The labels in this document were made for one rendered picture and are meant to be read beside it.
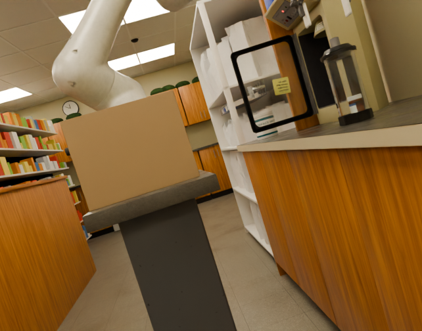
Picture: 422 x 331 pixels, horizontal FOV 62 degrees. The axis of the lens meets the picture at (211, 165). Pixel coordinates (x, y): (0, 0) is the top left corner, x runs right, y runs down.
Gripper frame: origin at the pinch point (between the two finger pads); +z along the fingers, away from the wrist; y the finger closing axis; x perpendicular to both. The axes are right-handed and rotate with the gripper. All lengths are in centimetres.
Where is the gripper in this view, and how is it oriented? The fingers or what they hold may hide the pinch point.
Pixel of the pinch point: (328, 17)
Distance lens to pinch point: 122.8
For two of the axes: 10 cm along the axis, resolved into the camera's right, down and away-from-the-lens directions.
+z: 3.0, 9.5, 0.7
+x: 1.1, 0.4, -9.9
